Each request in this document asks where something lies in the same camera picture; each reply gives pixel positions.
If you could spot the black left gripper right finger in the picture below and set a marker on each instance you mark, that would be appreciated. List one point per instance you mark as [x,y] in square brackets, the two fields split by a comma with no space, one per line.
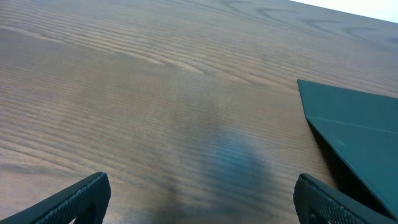
[317,203]

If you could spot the dark green gift box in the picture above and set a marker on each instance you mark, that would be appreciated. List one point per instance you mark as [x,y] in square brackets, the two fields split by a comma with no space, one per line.
[357,135]

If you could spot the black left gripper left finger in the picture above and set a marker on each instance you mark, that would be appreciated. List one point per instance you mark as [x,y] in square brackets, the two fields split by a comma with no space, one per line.
[84,202]

